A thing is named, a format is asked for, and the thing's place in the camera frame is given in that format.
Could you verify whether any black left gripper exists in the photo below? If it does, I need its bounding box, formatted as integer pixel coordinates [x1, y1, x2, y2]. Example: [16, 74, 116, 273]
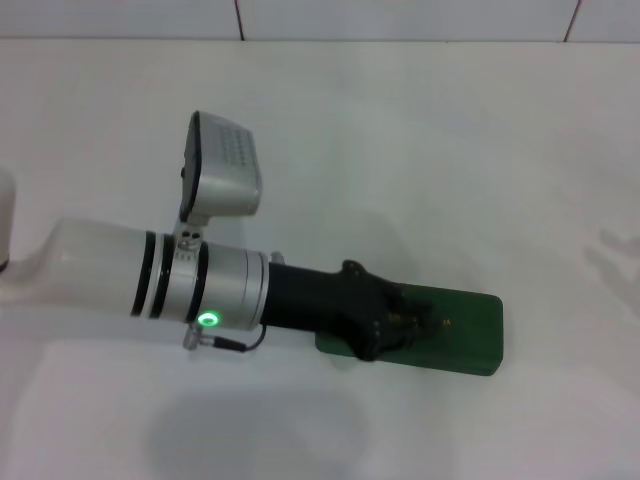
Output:
[262, 258, 436, 363]

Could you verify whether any green glasses case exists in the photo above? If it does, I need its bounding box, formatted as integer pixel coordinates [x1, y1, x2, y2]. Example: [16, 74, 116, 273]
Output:
[314, 282, 504, 378]

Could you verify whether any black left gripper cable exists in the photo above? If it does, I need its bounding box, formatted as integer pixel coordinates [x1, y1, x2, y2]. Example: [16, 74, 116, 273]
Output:
[185, 324, 267, 353]

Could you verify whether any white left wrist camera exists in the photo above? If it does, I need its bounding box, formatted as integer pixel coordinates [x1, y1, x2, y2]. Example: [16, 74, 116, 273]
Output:
[179, 110, 265, 222]

